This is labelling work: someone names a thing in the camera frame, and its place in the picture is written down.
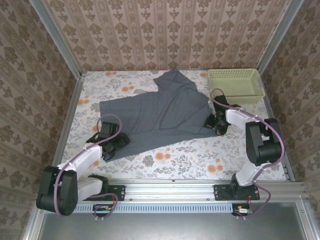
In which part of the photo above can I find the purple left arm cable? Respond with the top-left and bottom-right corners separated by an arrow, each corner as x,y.
53,114 -> 123,222

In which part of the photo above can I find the slotted grey cable duct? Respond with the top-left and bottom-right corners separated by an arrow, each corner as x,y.
46,202 -> 235,214

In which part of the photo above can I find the pale green plastic basket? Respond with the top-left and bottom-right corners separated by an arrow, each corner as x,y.
207,68 -> 266,105

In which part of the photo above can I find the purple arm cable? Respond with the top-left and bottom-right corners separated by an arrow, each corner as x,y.
53,114 -> 123,222
209,87 -> 286,221

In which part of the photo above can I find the aluminium table side rail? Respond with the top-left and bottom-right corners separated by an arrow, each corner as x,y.
257,71 -> 297,183
46,72 -> 87,183

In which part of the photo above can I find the aluminium frame post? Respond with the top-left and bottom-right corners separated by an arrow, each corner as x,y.
28,0 -> 84,79
258,0 -> 305,74

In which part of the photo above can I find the floral tablecloth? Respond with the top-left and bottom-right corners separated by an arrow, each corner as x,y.
61,69 -> 287,181

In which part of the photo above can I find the aluminium mounting rail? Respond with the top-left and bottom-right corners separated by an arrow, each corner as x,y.
37,178 -> 306,203

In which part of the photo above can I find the steel sheet panel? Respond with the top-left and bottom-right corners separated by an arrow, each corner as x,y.
37,201 -> 310,240

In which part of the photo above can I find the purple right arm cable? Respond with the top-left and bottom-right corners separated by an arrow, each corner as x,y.
209,87 -> 286,221

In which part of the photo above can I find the grey t-shirt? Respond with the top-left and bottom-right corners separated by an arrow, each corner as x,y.
99,68 -> 218,162

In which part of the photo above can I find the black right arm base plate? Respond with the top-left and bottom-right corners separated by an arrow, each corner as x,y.
213,184 -> 261,202

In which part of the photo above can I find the small circuit board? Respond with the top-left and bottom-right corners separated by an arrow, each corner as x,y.
231,203 -> 253,217
92,203 -> 114,218

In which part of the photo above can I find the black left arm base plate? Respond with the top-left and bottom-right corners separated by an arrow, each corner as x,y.
81,184 -> 126,202

